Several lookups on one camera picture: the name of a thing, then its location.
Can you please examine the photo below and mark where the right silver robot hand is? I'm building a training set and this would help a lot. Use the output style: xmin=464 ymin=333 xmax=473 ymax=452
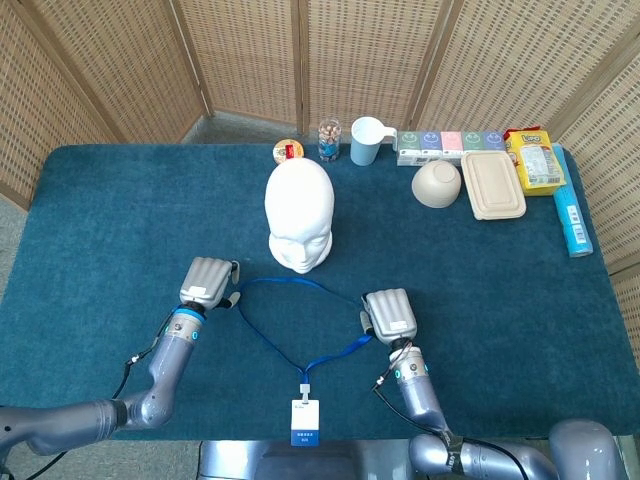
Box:
xmin=359 ymin=288 xmax=419 ymax=346

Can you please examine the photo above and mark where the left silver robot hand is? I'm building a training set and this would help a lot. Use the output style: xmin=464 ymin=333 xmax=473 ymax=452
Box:
xmin=178 ymin=256 xmax=241 ymax=310

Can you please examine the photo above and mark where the blue lanyard with white badge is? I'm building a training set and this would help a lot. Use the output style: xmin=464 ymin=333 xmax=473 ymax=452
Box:
xmin=234 ymin=278 xmax=374 ymax=447

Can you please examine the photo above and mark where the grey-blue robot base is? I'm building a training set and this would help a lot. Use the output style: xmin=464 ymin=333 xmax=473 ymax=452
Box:
xmin=197 ymin=439 xmax=416 ymax=480

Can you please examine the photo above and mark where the blue table cloth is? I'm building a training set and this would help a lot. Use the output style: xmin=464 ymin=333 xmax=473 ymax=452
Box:
xmin=0 ymin=143 xmax=640 ymax=442

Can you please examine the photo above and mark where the white foam mannequin head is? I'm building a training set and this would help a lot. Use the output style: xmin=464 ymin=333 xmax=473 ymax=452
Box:
xmin=263 ymin=158 xmax=335 ymax=275

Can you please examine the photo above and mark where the beige upturned bowl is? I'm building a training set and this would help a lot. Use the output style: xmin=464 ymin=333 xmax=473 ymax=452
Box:
xmin=411 ymin=159 xmax=462 ymax=210

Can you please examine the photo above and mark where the round can with red label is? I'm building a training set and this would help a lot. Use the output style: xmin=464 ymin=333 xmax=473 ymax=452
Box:
xmin=272 ymin=138 xmax=306 ymax=165

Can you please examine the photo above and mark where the beige lidded lunch box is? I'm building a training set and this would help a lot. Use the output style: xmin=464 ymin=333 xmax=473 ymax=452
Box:
xmin=460 ymin=151 xmax=528 ymax=221

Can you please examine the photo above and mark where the light blue mug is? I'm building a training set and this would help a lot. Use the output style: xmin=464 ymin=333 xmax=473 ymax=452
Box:
xmin=349 ymin=116 xmax=398 ymax=166

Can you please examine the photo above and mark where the multicolour tissue packet bundle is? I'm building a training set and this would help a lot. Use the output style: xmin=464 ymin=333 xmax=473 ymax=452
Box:
xmin=396 ymin=128 xmax=509 ymax=167

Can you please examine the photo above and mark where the clear jar of candies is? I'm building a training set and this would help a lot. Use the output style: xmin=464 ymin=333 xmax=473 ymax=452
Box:
xmin=318 ymin=118 xmax=343 ymax=163

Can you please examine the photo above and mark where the blue roll with barcode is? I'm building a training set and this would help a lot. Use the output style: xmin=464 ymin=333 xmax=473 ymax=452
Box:
xmin=550 ymin=143 xmax=595 ymax=259

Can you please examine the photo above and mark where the yellow snack package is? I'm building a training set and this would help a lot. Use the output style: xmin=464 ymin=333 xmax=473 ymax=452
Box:
xmin=502 ymin=125 xmax=568 ymax=197

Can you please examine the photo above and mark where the wicker folding screen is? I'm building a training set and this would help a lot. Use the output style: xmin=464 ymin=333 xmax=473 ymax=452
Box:
xmin=0 ymin=0 xmax=640 ymax=371

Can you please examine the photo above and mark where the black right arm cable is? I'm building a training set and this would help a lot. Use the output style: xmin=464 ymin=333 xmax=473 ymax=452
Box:
xmin=370 ymin=368 xmax=531 ymax=480

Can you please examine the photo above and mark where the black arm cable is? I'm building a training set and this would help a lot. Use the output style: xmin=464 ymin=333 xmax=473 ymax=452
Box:
xmin=112 ymin=343 xmax=160 ymax=401
xmin=370 ymin=368 xmax=531 ymax=480

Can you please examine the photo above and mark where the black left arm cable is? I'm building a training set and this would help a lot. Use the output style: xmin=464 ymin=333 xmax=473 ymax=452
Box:
xmin=112 ymin=343 xmax=160 ymax=401

